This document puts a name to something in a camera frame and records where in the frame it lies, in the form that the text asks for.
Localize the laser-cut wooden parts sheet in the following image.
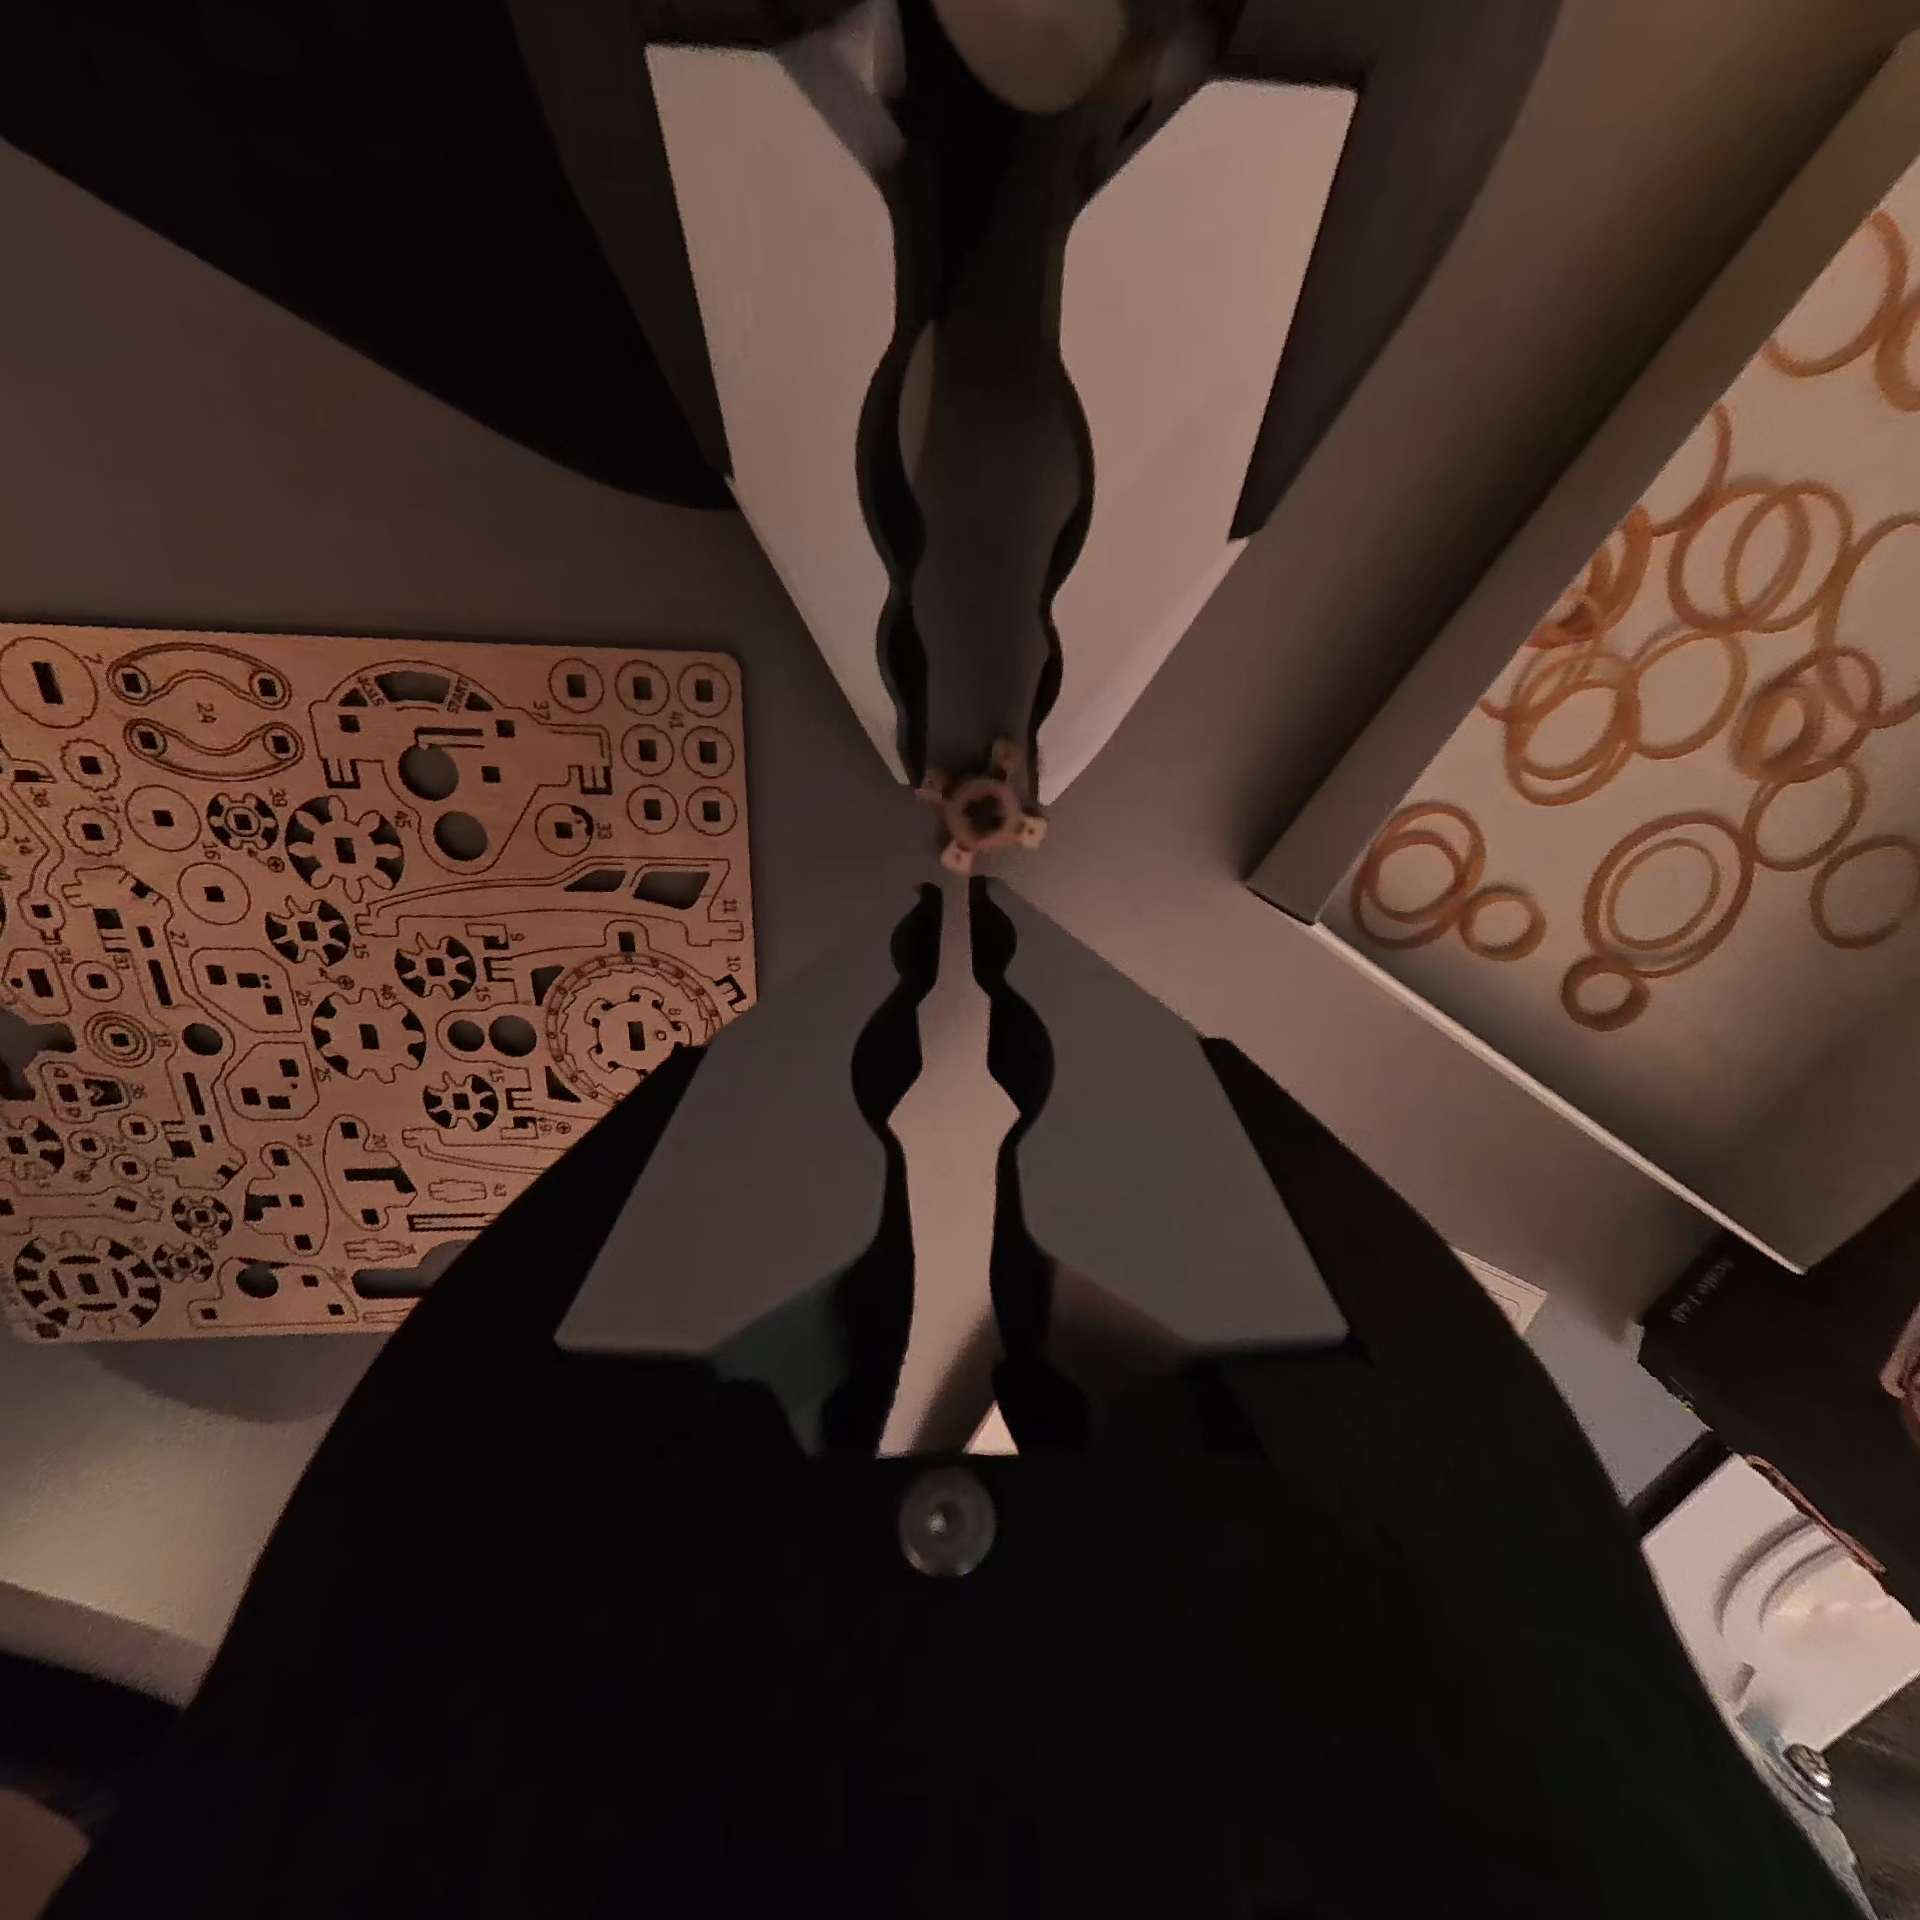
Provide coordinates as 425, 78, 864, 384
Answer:
0, 623, 758, 1343

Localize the white cardboard box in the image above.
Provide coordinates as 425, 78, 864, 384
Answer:
1245, 12, 1920, 1272

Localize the black cardboard box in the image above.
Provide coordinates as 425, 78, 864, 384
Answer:
1636, 1229, 1920, 1449

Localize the black quilted cushion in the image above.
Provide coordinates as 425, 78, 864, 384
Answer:
0, 0, 737, 512

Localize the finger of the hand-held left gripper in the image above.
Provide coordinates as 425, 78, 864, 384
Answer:
1031, 83, 1358, 804
640, 37, 939, 784

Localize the white stand base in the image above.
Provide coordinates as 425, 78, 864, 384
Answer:
1647, 1457, 1920, 1760

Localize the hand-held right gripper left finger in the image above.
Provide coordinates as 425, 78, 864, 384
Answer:
560, 884, 948, 1457

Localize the small wooden gear assembly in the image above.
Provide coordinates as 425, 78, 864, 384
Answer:
915, 740, 1053, 870

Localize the clear stand post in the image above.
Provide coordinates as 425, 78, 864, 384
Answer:
1751, 1714, 1920, 1876

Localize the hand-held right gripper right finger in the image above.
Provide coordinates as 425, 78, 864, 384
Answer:
973, 879, 1348, 1457

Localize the pile of rubber bands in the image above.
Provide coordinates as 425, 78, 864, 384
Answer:
1348, 213, 1920, 1033

